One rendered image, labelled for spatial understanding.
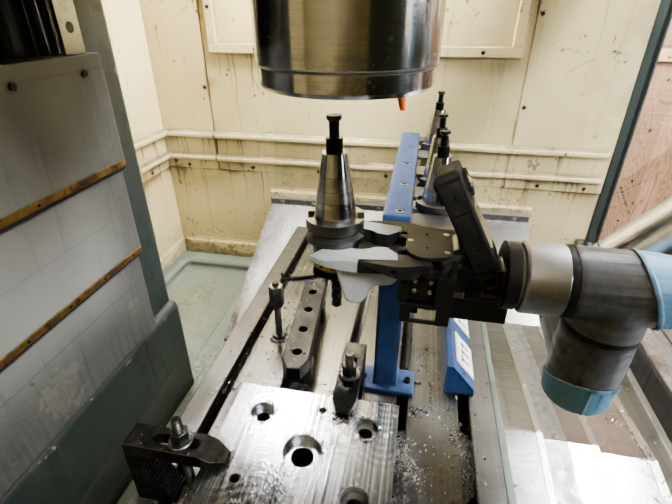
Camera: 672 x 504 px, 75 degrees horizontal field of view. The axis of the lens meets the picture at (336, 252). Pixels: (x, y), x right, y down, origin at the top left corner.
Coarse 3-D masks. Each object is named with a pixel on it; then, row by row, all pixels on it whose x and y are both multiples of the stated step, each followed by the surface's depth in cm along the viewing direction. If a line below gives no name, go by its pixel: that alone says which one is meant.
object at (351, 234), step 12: (312, 216) 47; (360, 216) 47; (312, 228) 44; (324, 228) 43; (336, 228) 43; (348, 228) 43; (360, 228) 45; (312, 240) 45; (324, 240) 44; (336, 240) 44; (348, 240) 44; (360, 240) 45
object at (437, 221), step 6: (414, 216) 62; (420, 216) 62; (426, 216) 62; (432, 216) 62; (438, 216) 62; (444, 216) 62; (414, 222) 60; (420, 222) 60; (426, 222) 60; (432, 222) 60; (438, 222) 60; (444, 222) 60; (450, 222) 60; (444, 228) 58; (450, 228) 58
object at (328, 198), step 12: (324, 156) 42; (336, 156) 42; (324, 168) 42; (336, 168) 42; (348, 168) 43; (324, 180) 43; (336, 180) 42; (348, 180) 43; (324, 192) 43; (336, 192) 43; (348, 192) 43; (324, 204) 44; (336, 204) 43; (348, 204) 44; (324, 216) 44; (336, 216) 44; (348, 216) 44
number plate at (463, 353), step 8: (456, 336) 79; (456, 344) 77; (464, 344) 80; (456, 352) 75; (464, 352) 78; (456, 360) 73; (464, 360) 76; (464, 368) 74; (472, 368) 77; (472, 376) 75
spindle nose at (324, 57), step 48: (288, 0) 30; (336, 0) 29; (384, 0) 30; (432, 0) 32; (288, 48) 32; (336, 48) 31; (384, 48) 31; (432, 48) 34; (336, 96) 33; (384, 96) 33
